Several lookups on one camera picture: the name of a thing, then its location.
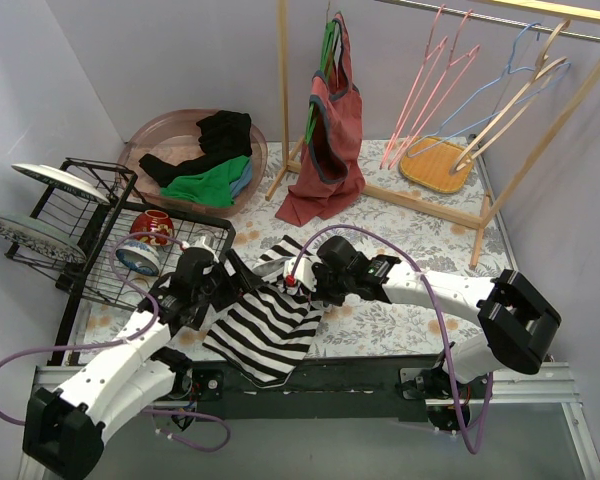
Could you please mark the wooden hanger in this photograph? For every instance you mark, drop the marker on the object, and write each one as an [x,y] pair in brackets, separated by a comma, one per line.
[545,74]

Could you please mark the pink wire hanger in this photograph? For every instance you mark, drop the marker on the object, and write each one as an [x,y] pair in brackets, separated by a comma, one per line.
[429,60]
[449,70]

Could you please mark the green plastic hanger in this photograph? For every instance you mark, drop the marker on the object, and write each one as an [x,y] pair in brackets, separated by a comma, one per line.
[327,62]

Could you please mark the blue garment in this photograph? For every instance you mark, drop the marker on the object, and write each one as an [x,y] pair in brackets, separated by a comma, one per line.
[237,186]

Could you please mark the pink translucent plastic basin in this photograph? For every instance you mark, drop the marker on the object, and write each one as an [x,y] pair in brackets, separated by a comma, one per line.
[174,137]

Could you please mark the orange woven bamboo tray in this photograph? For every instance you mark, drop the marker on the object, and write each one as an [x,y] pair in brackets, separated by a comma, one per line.
[430,163]

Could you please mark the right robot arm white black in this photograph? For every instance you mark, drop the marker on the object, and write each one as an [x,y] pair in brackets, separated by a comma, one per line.
[517,323]

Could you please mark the red floral bowl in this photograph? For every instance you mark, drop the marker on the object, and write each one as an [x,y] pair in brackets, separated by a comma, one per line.
[156,225]

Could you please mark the metal hanging rod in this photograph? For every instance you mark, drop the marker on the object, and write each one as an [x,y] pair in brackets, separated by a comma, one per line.
[540,29]

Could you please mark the pink wire hanger front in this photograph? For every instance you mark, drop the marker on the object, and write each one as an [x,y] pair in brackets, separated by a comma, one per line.
[429,60]

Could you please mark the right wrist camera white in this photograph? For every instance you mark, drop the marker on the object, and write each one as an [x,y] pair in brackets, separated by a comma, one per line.
[298,276]

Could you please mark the blue white ceramic bowl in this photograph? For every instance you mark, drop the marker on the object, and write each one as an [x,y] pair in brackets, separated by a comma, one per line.
[139,257]

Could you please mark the red tank top green trim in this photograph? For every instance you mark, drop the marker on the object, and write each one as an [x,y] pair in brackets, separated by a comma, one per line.
[330,179]

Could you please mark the blue patterned plate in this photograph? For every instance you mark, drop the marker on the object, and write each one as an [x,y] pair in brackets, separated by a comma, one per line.
[40,237]

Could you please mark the aluminium frame rail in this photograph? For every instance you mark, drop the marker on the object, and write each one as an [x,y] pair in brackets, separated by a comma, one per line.
[553,384]

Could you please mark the pink wire hanger rear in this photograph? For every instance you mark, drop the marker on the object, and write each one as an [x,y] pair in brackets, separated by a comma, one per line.
[449,70]

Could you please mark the green garment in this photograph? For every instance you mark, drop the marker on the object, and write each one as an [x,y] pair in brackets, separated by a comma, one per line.
[211,188]

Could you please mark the white plate dark rim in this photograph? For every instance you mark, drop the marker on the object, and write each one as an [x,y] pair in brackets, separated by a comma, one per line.
[61,180]

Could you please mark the black white striped tank top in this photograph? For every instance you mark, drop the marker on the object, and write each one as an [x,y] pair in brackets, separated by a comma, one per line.
[268,332]

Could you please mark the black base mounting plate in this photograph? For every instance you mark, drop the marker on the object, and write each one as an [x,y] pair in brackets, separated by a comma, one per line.
[319,388]

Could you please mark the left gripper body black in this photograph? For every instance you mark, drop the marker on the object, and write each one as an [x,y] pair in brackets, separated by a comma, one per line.
[230,279]

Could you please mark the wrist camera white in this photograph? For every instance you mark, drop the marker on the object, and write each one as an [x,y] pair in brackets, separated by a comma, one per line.
[298,276]
[204,242]

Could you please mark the black wire dish rack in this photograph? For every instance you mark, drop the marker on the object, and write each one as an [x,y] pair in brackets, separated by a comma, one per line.
[95,227]

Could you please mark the black garment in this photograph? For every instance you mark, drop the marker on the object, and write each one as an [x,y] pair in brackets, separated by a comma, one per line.
[224,136]

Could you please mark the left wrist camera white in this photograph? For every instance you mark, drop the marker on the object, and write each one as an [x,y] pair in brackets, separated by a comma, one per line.
[204,242]

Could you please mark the floral tablecloth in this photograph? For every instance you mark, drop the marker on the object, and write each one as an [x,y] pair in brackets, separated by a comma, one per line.
[358,328]

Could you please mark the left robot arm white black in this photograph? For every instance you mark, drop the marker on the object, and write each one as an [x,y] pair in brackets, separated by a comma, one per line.
[67,429]

